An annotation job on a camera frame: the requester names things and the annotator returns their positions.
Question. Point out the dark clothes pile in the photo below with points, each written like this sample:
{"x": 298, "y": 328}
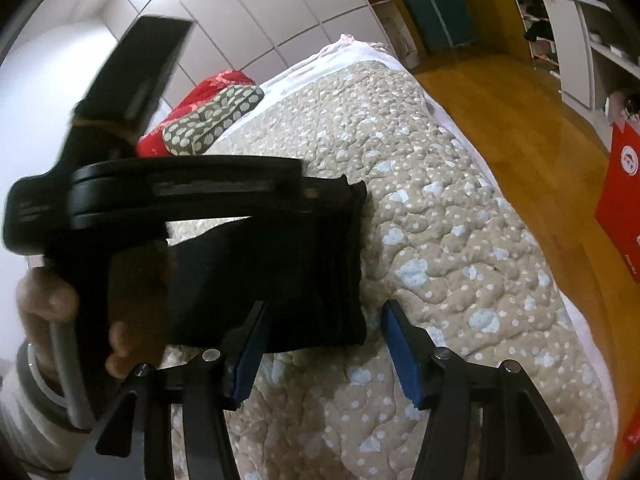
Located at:
{"x": 535, "y": 5}

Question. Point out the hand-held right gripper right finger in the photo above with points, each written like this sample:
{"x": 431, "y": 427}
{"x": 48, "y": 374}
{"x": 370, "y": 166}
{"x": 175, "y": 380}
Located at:
{"x": 404, "y": 355}

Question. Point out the white shelf unit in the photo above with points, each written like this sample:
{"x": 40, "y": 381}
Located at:
{"x": 570, "y": 60}

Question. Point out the black pants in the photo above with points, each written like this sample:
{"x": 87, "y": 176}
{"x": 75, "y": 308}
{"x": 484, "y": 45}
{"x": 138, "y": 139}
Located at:
{"x": 300, "y": 270}

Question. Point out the beige dotted quilted blanket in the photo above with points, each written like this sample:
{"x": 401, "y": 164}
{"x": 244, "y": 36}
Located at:
{"x": 450, "y": 210}

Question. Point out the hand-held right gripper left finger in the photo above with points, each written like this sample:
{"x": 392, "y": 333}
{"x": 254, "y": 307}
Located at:
{"x": 247, "y": 355}

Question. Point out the person's left forearm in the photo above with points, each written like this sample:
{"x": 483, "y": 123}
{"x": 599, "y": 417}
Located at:
{"x": 25, "y": 410}

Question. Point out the person's left hand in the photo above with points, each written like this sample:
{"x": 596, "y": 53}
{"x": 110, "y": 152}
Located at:
{"x": 45, "y": 300}

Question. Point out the white glossy wardrobe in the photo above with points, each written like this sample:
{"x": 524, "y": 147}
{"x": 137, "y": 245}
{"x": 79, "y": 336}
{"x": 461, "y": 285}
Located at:
{"x": 250, "y": 0}

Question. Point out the red pillow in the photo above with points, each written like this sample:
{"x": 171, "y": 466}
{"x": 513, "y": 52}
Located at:
{"x": 220, "y": 82}

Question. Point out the grey dotted pillow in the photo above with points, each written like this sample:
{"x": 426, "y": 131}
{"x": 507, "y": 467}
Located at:
{"x": 215, "y": 115}

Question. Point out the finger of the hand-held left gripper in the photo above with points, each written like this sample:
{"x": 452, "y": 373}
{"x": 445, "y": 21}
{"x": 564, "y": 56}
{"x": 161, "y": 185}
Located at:
{"x": 235, "y": 185}

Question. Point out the red paper bag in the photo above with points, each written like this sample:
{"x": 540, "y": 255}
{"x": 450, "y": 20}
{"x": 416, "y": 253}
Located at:
{"x": 620, "y": 185}

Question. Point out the teal door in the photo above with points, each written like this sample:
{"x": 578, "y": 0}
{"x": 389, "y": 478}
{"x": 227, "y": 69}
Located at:
{"x": 430, "y": 0}

